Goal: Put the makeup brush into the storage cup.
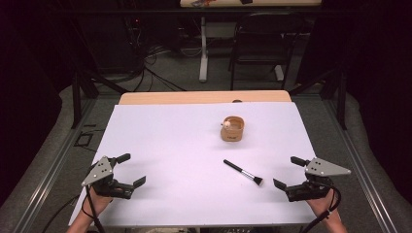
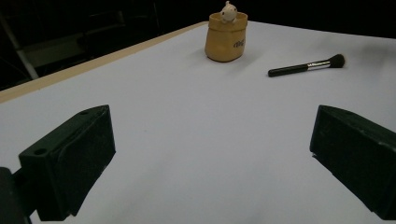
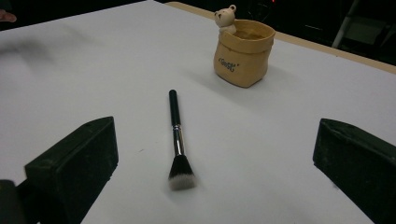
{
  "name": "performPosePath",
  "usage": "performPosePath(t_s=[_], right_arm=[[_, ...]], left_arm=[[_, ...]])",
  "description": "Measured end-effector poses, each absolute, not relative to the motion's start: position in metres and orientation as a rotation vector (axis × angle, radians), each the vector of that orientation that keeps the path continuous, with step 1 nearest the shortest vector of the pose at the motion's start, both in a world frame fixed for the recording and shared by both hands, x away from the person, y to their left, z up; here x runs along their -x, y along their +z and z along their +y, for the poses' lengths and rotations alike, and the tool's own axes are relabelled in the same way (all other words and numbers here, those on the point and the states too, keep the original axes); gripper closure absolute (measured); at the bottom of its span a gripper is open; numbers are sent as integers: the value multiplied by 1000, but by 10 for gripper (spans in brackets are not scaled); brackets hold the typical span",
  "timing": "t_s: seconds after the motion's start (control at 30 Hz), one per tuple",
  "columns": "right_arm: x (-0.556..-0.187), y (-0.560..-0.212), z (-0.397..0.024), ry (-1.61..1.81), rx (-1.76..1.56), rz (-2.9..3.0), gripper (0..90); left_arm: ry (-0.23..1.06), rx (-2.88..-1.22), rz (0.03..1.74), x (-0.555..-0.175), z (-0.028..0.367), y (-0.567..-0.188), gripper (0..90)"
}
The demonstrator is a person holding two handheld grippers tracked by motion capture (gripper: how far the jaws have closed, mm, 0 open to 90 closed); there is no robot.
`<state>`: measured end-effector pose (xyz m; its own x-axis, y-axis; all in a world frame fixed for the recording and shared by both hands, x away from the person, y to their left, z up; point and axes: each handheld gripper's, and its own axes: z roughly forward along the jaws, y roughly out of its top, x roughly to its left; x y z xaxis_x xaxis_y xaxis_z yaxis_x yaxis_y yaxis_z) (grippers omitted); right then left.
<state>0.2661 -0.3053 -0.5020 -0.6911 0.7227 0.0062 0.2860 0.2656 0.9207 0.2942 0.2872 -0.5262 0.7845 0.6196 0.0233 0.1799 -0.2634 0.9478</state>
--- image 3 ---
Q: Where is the black makeup brush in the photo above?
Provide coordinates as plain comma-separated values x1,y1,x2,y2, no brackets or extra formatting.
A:
167,89,198,191

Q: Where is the tan bear pen holder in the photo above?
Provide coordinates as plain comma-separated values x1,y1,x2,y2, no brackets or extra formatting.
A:
213,4,276,89

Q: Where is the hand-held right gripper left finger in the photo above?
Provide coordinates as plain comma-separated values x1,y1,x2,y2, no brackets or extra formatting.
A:
24,116,120,224

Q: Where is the white table sheet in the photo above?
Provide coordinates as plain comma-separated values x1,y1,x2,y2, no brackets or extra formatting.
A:
0,0,396,224

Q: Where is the white desk leg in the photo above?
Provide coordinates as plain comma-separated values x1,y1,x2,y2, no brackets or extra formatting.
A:
331,0,362,49

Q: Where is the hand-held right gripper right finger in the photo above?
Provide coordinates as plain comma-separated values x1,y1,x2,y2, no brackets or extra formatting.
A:
313,118,396,224

